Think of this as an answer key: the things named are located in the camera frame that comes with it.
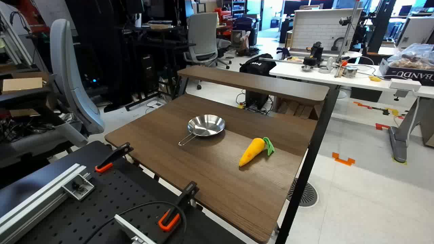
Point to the carrot plush toy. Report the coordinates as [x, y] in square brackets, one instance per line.
[251, 151]

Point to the silver frying pan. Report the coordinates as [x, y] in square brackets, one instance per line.
[206, 124]

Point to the wooden raised shelf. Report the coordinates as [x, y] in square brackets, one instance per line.
[258, 82]

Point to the black backpack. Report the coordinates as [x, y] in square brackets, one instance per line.
[258, 66]

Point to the brown cardboard box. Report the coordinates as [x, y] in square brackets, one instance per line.
[293, 108]

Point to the white mesh office chair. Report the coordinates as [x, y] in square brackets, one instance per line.
[202, 35]

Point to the black table leg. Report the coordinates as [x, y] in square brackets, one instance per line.
[312, 157]

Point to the white desk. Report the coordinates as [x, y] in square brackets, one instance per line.
[316, 73]

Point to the round floor drain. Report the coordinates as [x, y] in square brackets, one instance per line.
[308, 195]

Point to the black device on desk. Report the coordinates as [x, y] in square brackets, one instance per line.
[315, 52]

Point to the white pegboard panel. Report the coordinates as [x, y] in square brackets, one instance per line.
[319, 28]

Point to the short aluminium extrusion piece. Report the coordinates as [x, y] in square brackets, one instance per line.
[130, 230]

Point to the black perforated breadboard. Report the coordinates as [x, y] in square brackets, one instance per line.
[99, 207]

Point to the grey padded chair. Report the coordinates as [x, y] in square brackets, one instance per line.
[72, 75]

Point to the small white box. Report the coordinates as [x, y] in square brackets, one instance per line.
[404, 84]

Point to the flat cardboard sheet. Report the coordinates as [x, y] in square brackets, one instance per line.
[22, 84]

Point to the box with plastic bags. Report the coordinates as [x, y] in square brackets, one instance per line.
[408, 62]

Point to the metal corner bracket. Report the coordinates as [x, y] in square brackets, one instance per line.
[79, 185]

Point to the aluminium extrusion rail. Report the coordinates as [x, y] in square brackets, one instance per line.
[40, 195]

